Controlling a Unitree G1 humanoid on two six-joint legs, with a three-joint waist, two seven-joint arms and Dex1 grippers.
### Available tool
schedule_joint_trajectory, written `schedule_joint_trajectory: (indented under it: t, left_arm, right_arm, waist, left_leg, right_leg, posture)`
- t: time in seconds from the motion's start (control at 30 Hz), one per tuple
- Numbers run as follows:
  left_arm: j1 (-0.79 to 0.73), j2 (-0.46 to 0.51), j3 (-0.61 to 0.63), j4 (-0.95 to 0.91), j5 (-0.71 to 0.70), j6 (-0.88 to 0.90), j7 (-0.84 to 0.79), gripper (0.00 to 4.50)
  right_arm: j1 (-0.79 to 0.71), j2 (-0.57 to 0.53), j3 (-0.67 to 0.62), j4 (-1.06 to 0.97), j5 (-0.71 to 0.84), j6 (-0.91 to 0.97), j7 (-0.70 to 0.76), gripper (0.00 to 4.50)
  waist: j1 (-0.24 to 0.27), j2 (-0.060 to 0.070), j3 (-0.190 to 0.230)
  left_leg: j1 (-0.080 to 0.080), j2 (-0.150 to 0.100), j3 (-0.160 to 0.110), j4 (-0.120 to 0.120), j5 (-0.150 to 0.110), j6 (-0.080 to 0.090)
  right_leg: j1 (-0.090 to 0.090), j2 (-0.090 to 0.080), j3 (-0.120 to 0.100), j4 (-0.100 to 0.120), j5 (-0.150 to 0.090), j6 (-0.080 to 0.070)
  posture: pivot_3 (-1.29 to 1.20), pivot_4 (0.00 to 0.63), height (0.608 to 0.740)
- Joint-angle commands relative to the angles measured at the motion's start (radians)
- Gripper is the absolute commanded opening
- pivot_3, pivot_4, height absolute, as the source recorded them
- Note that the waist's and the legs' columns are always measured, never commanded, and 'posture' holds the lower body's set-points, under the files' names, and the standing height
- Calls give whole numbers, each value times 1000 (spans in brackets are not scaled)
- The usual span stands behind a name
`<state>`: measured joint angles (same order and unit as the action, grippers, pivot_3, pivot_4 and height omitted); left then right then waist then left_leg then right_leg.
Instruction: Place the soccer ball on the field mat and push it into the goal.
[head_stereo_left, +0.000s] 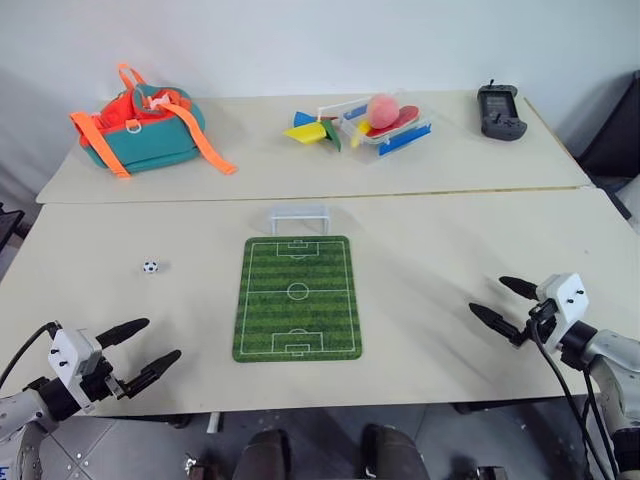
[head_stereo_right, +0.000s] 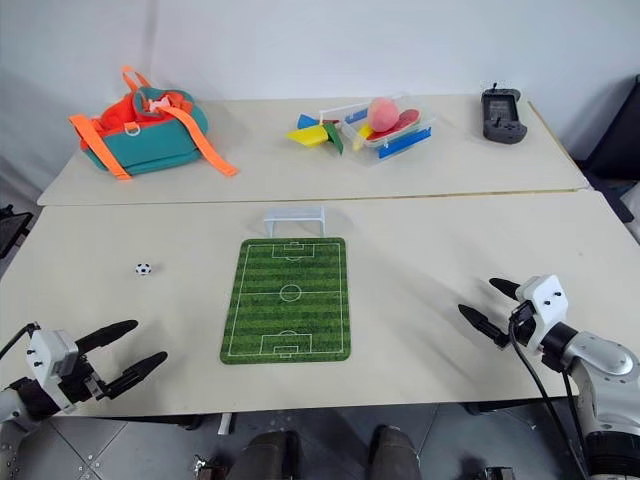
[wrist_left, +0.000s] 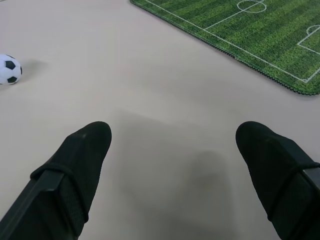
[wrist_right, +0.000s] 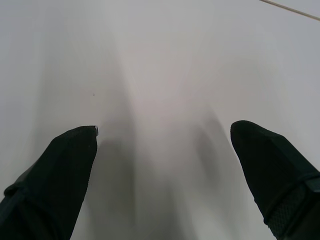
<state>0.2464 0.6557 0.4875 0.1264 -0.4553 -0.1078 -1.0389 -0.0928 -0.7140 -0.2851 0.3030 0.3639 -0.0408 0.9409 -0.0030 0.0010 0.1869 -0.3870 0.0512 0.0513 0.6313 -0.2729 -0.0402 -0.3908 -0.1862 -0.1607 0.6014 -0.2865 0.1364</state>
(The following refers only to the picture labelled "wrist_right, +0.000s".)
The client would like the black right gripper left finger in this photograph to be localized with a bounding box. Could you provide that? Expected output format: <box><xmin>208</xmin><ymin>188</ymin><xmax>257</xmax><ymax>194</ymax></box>
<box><xmin>0</xmin><ymin>125</ymin><xmax>100</xmax><ymax>240</ymax></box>

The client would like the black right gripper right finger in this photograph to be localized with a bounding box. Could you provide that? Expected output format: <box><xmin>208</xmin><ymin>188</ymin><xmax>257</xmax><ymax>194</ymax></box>
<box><xmin>229</xmin><ymin>120</ymin><xmax>320</xmax><ymax>240</ymax></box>

